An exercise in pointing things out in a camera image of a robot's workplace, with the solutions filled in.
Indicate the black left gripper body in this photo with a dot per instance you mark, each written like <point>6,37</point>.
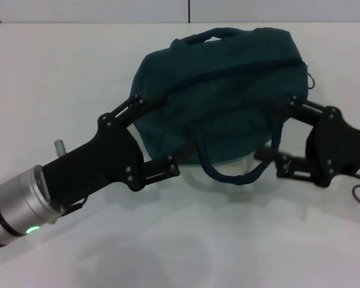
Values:
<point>96,165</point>

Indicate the dark teal insulated lunch bag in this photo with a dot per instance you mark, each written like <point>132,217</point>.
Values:
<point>216,105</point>

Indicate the silver left gripper connector stub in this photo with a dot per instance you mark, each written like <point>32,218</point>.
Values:
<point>60,147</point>

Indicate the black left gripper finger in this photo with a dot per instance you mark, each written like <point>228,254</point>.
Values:
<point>135,108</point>
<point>159,172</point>

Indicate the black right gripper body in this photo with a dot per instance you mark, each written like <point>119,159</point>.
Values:
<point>339,147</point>

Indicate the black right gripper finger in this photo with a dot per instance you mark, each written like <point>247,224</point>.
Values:
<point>288,166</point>
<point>300,111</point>

